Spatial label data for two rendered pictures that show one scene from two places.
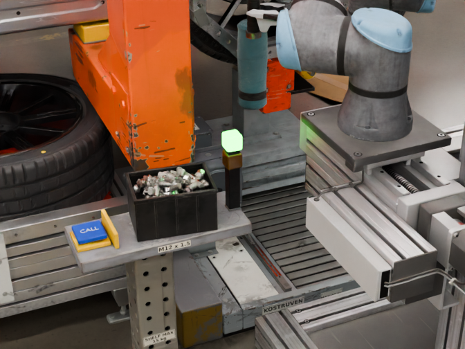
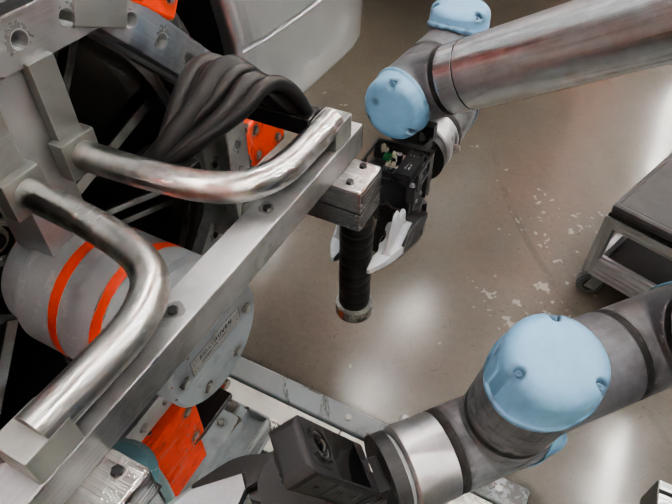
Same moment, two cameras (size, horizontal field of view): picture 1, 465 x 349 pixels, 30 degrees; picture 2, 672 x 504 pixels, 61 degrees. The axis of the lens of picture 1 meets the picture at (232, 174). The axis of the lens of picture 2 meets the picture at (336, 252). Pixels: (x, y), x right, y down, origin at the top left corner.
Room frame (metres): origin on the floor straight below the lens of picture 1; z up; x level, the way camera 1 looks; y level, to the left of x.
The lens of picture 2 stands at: (2.07, -0.08, 1.28)
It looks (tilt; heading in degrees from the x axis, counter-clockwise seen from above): 45 degrees down; 320
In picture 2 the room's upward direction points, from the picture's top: straight up
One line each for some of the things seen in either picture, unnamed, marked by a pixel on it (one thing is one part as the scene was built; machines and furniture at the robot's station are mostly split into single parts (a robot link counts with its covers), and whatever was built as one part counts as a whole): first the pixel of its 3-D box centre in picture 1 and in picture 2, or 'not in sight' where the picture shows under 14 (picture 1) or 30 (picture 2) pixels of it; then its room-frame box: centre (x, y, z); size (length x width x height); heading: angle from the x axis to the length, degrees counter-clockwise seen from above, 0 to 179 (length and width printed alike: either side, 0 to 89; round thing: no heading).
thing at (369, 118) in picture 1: (376, 102); not in sight; (1.58, -0.29, 0.87); 0.15 x 0.15 x 0.10
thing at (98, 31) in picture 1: (99, 25); not in sight; (2.48, 0.39, 0.71); 0.14 x 0.14 x 0.05; 22
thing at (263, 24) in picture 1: (263, 21); not in sight; (2.23, -0.09, 0.80); 0.09 x 0.03 x 0.06; 80
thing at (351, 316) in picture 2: not in sight; (355, 264); (2.39, -0.38, 0.83); 0.04 x 0.04 x 0.16
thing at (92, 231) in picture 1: (89, 233); not in sight; (1.71, 0.34, 0.47); 0.07 x 0.07 x 0.02; 22
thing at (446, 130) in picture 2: not in sight; (428, 144); (2.47, -0.58, 0.85); 0.08 x 0.05 x 0.08; 23
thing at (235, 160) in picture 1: (232, 158); not in sight; (1.85, 0.00, 0.59); 0.04 x 0.04 x 0.04; 22
